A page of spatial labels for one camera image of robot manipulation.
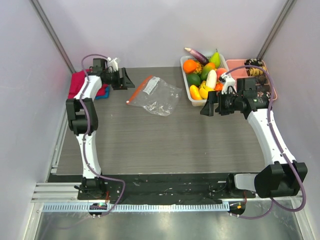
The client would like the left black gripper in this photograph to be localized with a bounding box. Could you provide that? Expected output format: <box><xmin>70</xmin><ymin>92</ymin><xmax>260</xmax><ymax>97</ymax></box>
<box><xmin>104</xmin><ymin>68</ymin><xmax>135</xmax><ymax>91</ymax></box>

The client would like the yellow toy banana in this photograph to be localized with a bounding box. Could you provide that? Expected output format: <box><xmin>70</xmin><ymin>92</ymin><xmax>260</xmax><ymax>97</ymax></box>
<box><xmin>199</xmin><ymin>81</ymin><xmax>215</xmax><ymax>100</ymax></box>

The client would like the clear orange zip top bag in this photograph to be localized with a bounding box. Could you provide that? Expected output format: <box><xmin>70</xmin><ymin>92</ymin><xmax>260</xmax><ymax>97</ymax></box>
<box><xmin>126</xmin><ymin>75</ymin><xmax>182</xmax><ymax>117</ymax></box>

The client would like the white toy radish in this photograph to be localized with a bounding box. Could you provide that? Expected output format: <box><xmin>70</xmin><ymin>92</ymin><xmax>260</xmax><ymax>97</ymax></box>
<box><xmin>205</xmin><ymin>69</ymin><xmax>217</xmax><ymax>89</ymax></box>

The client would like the pink toy peach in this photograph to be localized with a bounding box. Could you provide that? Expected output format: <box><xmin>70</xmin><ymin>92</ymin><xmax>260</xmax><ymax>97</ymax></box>
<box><xmin>216</xmin><ymin>67</ymin><xmax>227</xmax><ymax>79</ymax></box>

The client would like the orange toy orange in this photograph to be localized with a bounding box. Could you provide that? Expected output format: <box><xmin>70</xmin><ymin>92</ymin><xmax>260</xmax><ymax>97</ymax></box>
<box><xmin>182</xmin><ymin>59</ymin><xmax>197</xmax><ymax>74</ymax></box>

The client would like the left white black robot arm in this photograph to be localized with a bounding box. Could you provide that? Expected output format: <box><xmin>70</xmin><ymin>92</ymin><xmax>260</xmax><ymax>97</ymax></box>
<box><xmin>65</xmin><ymin>54</ymin><xmax>135</xmax><ymax>200</ymax></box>

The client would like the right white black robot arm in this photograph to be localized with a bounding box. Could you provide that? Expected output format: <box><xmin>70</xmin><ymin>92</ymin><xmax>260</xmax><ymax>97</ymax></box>
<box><xmin>200</xmin><ymin>78</ymin><xmax>308</xmax><ymax>198</ymax></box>

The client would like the yellow toy pepper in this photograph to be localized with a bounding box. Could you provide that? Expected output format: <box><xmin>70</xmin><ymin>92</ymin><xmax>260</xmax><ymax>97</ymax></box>
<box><xmin>189</xmin><ymin>85</ymin><xmax>203</xmax><ymax>101</ymax></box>

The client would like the blue folded cloth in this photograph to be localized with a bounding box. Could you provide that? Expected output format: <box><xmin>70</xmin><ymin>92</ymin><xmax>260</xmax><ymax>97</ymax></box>
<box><xmin>95</xmin><ymin>84</ymin><xmax>110</xmax><ymax>100</ymax></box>

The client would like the orange toy pumpkin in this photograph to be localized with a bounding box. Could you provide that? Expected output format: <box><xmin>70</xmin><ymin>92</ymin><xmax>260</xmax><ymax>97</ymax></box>
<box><xmin>214</xmin><ymin>82</ymin><xmax>224</xmax><ymax>92</ymax></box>

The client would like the white plastic fruit basket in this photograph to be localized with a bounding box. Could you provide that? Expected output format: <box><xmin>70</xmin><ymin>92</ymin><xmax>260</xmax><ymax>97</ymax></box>
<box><xmin>180</xmin><ymin>54</ymin><xmax>229</xmax><ymax>107</ymax></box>

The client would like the orange toy pineapple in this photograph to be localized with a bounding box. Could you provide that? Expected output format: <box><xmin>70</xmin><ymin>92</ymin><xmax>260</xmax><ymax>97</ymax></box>
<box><xmin>194</xmin><ymin>62</ymin><xmax>204</xmax><ymax>75</ymax></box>

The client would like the red green toy mango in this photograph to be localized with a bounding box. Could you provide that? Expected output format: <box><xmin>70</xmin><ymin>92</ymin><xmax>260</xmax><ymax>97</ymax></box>
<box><xmin>200</xmin><ymin>62</ymin><xmax>216</xmax><ymax>81</ymax></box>

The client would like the magenta folded cloth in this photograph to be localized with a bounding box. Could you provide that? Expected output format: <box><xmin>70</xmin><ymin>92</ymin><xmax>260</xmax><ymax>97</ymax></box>
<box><xmin>67</xmin><ymin>71</ymin><xmax>86</xmax><ymax>99</ymax></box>

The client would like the pink divided plastic tray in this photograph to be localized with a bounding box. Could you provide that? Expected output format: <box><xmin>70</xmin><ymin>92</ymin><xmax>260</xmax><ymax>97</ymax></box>
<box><xmin>225</xmin><ymin>58</ymin><xmax>278</xmax><ymax>101</ymax></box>

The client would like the purple toy eggplant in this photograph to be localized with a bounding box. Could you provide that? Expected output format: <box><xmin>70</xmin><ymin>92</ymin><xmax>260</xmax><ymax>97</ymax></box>
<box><xmin>184</xmin><ymin>47</ymin><xmax>209</xmax><ymax>66</ymax></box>

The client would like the green toy pear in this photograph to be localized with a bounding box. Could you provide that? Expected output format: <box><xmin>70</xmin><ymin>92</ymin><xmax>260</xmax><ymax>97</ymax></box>
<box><xmin>209</xmin><ymin>49</ymin><xmax>221</xmax><ymax>69</ymax></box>

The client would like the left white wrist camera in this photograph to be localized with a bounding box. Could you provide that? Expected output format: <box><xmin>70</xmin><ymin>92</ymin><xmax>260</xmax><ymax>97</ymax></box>
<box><xmin>107</xmin><ymin>57</ymin><xmax>120</xmax><ymax>73</ymax></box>

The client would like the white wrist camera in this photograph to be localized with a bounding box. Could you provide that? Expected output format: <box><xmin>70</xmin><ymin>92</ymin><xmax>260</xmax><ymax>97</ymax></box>
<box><xmin>107</xmin><ymin>57</ymin><xmax>120</xmax><ymax>73</ymax></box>
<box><xmin>219</xmin><ymin>73</ymin><xmax>236</xmax><ymax>95</ymax></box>

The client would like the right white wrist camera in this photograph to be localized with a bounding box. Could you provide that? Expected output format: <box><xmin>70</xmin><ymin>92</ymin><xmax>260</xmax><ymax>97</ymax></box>
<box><xmin>219</xmin><ymin>73</ymin><xmax>236</xmax><ymax>95</ymax></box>

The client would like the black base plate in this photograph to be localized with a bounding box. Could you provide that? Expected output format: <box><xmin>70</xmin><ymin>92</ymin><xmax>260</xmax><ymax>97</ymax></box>
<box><xmin>47</xmin><ymin>172</ymin><xmax>266</xmax><ymax>204</ymax></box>

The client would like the white slotted cable duct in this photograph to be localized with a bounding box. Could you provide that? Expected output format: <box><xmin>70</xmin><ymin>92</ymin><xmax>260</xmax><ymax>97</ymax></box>
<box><xmin>42</xmin><ymin>202</ymin><xmax>230</xmax><ymax>213</ymax></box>

